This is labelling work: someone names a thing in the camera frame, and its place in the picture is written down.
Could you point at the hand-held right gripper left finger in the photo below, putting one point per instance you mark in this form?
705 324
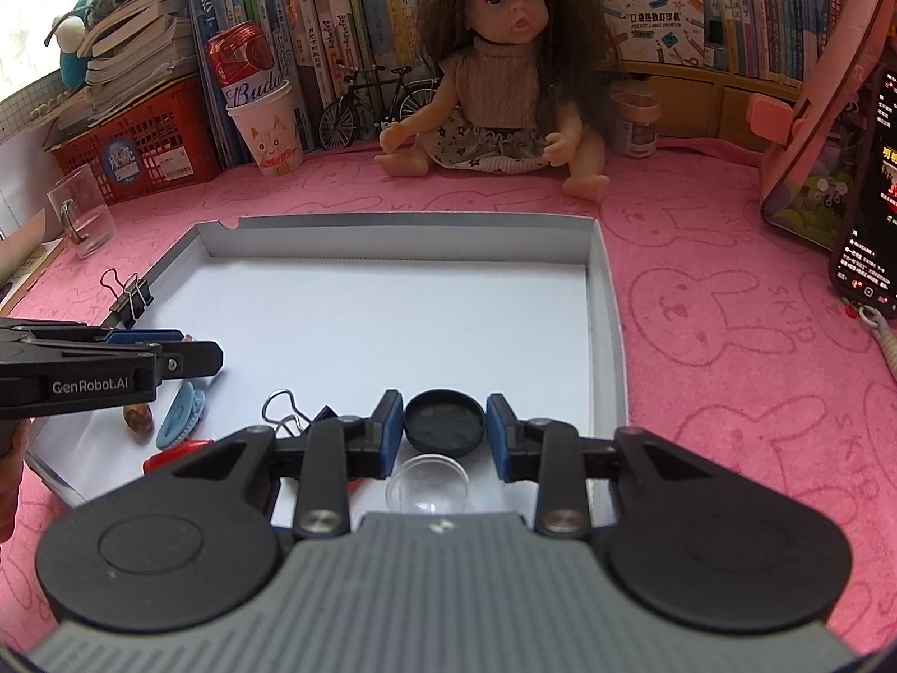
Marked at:
392 434

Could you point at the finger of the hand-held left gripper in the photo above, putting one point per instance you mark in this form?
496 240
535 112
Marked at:
154 336
196 357

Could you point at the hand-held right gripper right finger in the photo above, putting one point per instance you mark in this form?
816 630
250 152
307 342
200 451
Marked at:
499 434

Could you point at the black round lid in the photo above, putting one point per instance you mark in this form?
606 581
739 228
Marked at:
445 424

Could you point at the clear plastic cup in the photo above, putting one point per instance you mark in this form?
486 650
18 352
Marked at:
427 487

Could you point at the brown hazelnut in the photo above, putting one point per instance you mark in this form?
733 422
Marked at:
138 419

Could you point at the black binder clip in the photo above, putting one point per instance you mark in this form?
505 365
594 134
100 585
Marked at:
326 415
133 301

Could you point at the large red toy sausage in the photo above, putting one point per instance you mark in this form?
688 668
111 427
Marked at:
168 461

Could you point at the shallow white cardboard box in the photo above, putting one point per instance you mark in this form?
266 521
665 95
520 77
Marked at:
392 322

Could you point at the person's left hand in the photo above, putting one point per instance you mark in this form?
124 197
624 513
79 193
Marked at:
12 470

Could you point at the open notebook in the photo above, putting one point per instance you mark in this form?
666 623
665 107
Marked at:
28 266

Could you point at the clear drinking glass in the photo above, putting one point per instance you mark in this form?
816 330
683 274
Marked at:
84 224

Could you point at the red plastic crate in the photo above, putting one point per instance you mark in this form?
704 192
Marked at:
161 126

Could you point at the pink bunny-print blanket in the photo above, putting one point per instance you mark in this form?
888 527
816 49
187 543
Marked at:
701 364

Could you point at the white paper cup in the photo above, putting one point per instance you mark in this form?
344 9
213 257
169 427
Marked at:
270 137

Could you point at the black model bicycle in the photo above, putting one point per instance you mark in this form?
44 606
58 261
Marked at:
336 127

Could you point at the blue plush toy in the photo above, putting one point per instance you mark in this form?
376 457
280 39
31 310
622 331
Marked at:
73 63

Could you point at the red beer can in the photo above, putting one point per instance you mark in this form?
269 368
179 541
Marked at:
242 59

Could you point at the pile of flat books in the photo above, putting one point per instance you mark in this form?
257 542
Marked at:
133 35

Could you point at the small brown-lidded jar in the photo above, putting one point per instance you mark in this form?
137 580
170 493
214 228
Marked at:
636 130

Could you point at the row of upright books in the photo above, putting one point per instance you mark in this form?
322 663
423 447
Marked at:
329 28

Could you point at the long-haired baby doll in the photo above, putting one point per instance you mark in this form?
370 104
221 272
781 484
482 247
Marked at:
501 77

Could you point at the wooden desktop organizer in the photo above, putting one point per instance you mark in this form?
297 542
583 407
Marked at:
736 109

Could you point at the black smartphone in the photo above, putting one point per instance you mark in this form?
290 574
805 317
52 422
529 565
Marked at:
876 224

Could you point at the colourful printed white carton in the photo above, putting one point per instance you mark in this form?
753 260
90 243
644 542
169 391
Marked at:
652 21

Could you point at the pink model house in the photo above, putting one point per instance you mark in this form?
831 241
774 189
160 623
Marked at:
827 84

